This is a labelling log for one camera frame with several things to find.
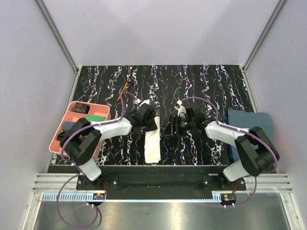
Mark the white cloth napkin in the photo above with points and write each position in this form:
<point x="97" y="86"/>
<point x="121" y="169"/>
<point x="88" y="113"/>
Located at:
<point x="152" y="152"/>

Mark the grey blue cloth in tray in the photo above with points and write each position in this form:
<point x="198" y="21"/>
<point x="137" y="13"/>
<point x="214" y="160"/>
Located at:
<point x="67" y="126"/>

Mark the black handled utensil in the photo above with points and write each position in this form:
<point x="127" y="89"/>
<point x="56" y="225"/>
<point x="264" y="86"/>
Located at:
<point x="129" y="83"/>

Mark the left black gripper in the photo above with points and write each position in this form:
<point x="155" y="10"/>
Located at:
<point x="152" y="126"/>

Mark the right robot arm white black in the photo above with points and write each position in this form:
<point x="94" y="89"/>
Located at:
<point x="257" y="153"/>

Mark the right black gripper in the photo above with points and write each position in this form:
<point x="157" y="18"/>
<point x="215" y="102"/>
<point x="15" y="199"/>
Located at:
<point x="170" y="130"/>

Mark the blue folded cloth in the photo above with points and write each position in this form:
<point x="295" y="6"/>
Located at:
<point x="249" y="120"/>

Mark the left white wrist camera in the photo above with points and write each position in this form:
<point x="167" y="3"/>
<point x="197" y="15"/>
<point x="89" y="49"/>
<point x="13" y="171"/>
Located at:
<point x="143" y="103"/>

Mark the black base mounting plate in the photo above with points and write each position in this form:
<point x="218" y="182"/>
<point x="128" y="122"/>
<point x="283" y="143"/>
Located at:
<point x="161" y="182"/>

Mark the orange handled utensil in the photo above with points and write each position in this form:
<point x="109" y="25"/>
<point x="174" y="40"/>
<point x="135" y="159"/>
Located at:
<point x="122" y="91"/>

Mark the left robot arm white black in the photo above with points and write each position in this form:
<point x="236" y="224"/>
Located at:
<point x="81" y="140"/>

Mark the green cloth in tray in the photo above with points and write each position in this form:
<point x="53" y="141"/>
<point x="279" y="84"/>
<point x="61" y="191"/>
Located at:
<point x="95" y="118"/>

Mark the dark patterned cloth in tray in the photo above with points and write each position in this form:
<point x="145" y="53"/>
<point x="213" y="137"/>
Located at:
<point x="81" y="108"/>

